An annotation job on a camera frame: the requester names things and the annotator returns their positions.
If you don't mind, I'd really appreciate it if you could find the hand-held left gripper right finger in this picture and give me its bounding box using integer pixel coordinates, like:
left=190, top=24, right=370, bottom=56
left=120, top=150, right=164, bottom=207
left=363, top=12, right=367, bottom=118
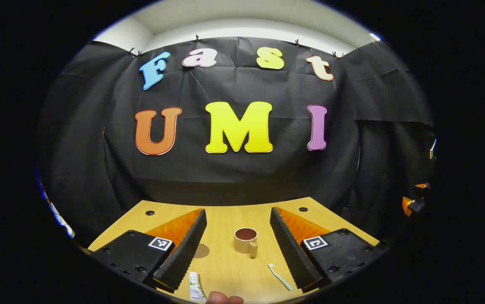
left=270, top=206, right=388, bottom=294

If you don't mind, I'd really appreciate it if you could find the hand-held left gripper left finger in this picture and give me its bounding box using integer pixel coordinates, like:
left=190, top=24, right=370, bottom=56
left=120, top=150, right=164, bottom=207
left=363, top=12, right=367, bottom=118
left=88, top=208, right=208, bottom=294

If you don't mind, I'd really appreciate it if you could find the light green toothbrush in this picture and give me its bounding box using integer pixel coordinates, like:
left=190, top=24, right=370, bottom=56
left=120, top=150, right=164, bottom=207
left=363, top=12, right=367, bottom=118
left=267, top=263, right=294, bottom=292

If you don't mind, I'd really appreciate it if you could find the white toothpaste tube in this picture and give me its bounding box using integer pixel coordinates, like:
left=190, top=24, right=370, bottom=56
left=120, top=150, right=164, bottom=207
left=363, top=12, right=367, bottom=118
left=187, top=271, right=208, bottom=303

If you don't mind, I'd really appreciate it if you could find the beige cup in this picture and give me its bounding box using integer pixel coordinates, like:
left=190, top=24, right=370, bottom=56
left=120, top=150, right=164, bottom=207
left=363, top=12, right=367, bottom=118
left=234, top=227, right=260, bottom=258

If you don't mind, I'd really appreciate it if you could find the wooden desktop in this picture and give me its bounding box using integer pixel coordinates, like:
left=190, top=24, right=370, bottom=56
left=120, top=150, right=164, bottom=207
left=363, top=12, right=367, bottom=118
left=87, top=196, right=381, bottom=304

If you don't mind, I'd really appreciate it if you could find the black backdrop cloth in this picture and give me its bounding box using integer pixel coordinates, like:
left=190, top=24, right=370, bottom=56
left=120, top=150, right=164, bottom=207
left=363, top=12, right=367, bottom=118
left=38, top=36, right=437, bottom=250

